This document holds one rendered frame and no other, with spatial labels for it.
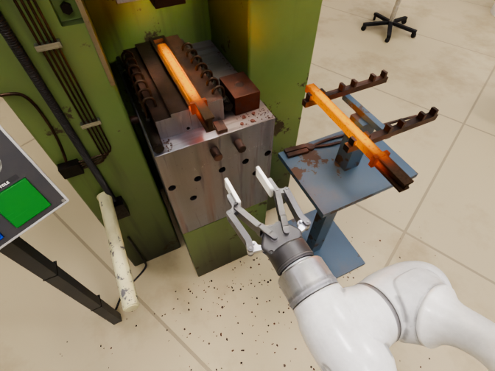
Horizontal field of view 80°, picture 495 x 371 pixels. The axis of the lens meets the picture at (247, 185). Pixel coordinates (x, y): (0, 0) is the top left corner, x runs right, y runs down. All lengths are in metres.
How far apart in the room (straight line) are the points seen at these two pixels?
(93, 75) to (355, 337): 0.83
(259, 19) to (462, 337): 0.88
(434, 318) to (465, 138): 2.24
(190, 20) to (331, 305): 1.10
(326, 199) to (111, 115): 0.72
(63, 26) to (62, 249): 1.34
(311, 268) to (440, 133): 2.23
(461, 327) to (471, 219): 1.68
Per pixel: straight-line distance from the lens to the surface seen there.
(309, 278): 0.50
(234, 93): 0.91
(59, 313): 1.80
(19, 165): 0.75
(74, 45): 0.88
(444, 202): 2.19
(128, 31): 1.25
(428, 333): 0.56
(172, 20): 1.27
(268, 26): 1.02
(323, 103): 0.91
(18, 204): 0.75
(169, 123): 0.86
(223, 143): 0.90
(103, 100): 0.96
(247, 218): 0.58
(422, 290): 0.55
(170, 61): 1.03
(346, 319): 0.49
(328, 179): 1.06
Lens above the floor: 1.51
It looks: 53 degrees down
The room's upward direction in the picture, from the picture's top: straight up
